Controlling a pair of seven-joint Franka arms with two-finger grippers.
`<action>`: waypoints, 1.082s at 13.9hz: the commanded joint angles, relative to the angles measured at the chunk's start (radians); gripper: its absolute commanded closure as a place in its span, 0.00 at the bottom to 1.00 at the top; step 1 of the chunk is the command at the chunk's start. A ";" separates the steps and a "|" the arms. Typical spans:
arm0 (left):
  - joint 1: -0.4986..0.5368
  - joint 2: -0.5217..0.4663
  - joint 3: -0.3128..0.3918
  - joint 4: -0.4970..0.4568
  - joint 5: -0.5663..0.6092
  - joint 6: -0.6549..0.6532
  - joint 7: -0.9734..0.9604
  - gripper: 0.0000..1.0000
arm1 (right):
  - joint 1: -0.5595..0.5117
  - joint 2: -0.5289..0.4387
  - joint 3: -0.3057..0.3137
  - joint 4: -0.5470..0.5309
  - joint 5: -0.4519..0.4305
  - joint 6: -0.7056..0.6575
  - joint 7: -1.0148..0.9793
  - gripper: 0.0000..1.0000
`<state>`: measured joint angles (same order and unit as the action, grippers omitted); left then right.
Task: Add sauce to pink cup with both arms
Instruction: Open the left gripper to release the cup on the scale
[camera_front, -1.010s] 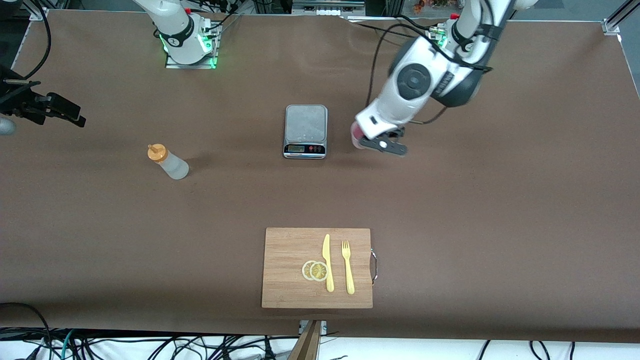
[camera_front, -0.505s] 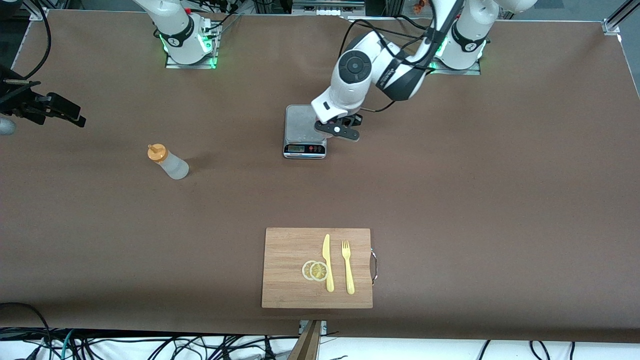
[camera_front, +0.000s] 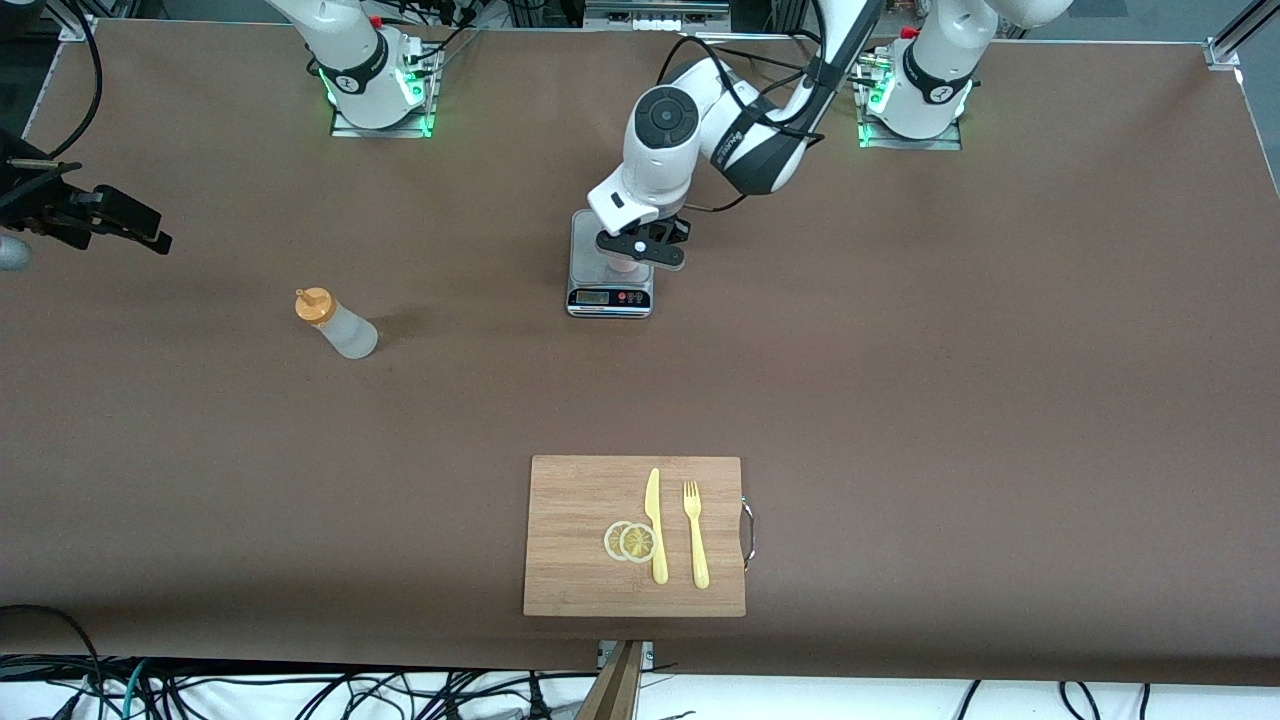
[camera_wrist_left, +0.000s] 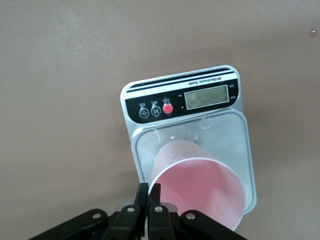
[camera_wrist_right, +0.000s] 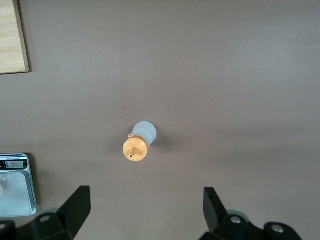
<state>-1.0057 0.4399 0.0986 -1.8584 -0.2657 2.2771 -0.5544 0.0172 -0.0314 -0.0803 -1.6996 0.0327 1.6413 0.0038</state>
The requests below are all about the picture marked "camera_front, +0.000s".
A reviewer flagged silver digital kitchen scale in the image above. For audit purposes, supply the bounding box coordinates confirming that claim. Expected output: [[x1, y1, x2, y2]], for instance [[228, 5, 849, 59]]
[[566, 208, 656, 319]]

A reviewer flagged wooden cutting board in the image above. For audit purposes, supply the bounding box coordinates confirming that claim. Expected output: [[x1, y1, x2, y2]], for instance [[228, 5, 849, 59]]
[[522, 455, 757, 618]]

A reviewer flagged yellow plastic knife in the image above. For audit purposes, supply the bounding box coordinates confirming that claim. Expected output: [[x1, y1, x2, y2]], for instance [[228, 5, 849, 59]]
[[644, 467, 669, 586]]

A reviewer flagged translucent sauce bottle orange cap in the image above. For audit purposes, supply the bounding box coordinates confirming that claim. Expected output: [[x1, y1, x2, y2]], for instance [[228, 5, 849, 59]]
[[294, 287, 379, 361]]

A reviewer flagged wooden post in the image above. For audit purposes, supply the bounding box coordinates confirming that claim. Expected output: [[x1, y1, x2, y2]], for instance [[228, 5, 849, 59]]
[[575, 640, 646, 720]]

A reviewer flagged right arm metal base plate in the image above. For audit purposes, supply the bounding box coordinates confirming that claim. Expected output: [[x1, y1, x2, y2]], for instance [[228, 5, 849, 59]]
[[330, 40, 438, 139]]

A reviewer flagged yellow plastic fork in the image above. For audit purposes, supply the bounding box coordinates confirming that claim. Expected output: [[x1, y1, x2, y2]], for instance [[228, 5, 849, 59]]
[[682, 480, 711, 590]]

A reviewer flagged brown table cover sheet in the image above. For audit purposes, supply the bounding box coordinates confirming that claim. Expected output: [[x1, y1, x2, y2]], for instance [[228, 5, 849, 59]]
[[0, 18, 1280, 689]]

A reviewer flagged teal cable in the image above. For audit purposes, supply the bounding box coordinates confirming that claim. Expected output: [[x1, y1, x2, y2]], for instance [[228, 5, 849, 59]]
[[95, 660, 151, 720]]

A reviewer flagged aluminium frame profile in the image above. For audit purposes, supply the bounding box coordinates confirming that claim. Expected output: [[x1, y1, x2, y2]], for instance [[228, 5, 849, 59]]
[[55, 0, 101, 41], [1205, 0, 1280, 71]]

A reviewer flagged white socket strip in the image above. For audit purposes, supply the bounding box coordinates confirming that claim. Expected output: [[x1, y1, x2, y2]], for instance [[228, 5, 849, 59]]
[[585, 0, 731, 36]]

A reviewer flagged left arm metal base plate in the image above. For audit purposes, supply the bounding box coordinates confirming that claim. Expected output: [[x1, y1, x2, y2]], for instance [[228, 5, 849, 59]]
[[857, 50, 963, 151]]

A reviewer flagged black looped cable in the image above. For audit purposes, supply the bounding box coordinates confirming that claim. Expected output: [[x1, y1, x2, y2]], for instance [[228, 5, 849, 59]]
[[0, 604, 103, 701]]

